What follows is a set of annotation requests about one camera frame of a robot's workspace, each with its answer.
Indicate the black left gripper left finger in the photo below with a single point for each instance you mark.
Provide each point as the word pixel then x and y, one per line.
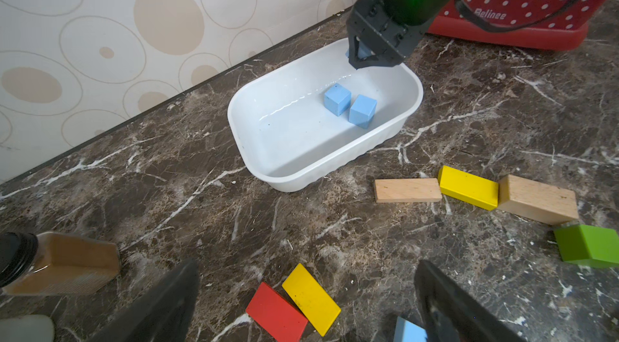
pixel 164 313

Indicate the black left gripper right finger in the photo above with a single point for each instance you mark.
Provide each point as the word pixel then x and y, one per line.
pixel 449 313

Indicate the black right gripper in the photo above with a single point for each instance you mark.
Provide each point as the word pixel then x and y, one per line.
pixel 392 29

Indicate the small blue cube front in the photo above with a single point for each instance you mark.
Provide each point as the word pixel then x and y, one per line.
pixel 362 111

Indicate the long blue block left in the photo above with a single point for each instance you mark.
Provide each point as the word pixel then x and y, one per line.
pixel 406 331

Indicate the red flat block left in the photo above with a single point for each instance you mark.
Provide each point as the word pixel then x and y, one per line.
pixel 275 315

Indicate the black lid spice jar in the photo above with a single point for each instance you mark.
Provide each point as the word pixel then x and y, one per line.
pixel 54 263

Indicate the natural wood block rear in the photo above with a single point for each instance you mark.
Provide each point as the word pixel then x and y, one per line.
pixel 407 191

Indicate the natural wood block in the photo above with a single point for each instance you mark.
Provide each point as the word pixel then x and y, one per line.
pixel 407 191
pixel 537 201

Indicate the yellow block centre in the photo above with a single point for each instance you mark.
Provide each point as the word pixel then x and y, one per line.
pixel 469 188

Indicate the yellow flat block left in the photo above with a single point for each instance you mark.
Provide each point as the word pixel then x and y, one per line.
pixel 311 299

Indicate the white plastic tub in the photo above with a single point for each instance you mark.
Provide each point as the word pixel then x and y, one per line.
pixel 287 137

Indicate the natural wood block middle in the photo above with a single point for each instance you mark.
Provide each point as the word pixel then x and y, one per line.
pixel 537 201

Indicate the red polka dot toaster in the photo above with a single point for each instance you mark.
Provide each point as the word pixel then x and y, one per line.
pixel 538 29

